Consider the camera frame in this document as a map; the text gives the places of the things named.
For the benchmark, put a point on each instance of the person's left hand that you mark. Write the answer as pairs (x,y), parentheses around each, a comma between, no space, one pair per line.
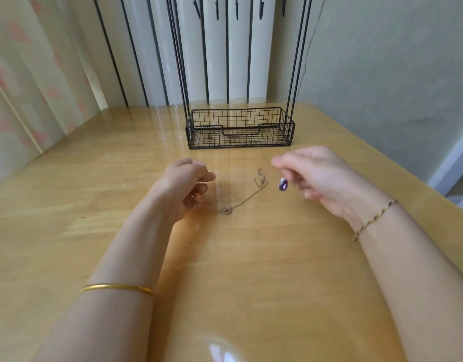
(179,186)

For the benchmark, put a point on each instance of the person's right hand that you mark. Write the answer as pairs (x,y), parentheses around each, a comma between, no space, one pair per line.
(329,177)

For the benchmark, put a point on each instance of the person's right forearm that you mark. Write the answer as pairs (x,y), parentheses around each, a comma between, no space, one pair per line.
(416,290)

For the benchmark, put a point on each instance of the person's left forearm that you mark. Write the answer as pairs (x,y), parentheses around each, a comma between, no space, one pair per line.
(107,286)

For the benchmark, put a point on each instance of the gold bangle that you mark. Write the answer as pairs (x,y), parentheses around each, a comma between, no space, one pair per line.
(118,285)

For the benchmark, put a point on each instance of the white black-striped curtain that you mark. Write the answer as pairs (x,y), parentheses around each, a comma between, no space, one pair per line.
(156,52)

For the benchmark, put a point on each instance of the pink floral curtain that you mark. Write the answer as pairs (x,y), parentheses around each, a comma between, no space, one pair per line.
(28,86)

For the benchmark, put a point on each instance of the white door frame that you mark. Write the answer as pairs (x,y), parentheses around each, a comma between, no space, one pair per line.
(452,166)

